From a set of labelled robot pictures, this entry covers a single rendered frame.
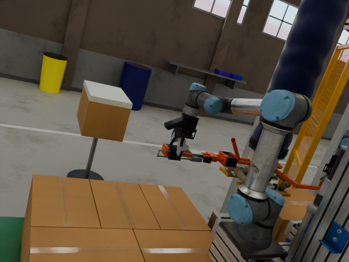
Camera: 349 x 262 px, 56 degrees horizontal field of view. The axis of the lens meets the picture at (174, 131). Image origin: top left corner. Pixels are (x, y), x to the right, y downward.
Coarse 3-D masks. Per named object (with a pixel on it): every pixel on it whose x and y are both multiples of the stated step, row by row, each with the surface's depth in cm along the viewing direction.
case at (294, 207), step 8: (296, 192) 237; (304, 192) 243; (288, 200) 219; (296, 200) 223; (304, 200) 228; (312, 200) 232; (288, 208) 206; (296, 208) 210; (304, 208) 214; (280, 216) 192; (288, 216) 195; (296, 216) 198; (280, 224) 190; (280, 232) 193; (280, 240) 196
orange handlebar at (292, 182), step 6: (186, 150) 171; (186, 156) 167; (210, 156) 174; (216, 156) 175; (240, 162) 183; (246, 162) 185; (282, 174) 182; (288, 180) 178; (294, 186) 174; (300, 186) 173; (306, 186) 175; (312, 186) 177; (318, 186) 180
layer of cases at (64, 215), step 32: (32, 192) 212; (64, 192) 222; (96, 192) 234; (128, 192) 248; (160, 192) 263; (32, 224) 183; (64, 224) 191; (96, 224) 200; (128, 224) 210; (160, 224) 221; (192, 224) 233; (32, 256) 161; (64, 256) 168; (96, 256) 174; (128, 256) 182; (160, 256) 190; (192, 256) 198
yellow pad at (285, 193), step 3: (237, 183) 184; (240, 183) 184; (243, 183) 184; (276, 186) 190; (273, 189) 189; (276, 189) 190; (279, 189) 192; (279, 192) 188; (282, 192) 190; (285, 192) 191; (288, 192) 193; (285, 195) 190; (288, 195) 191
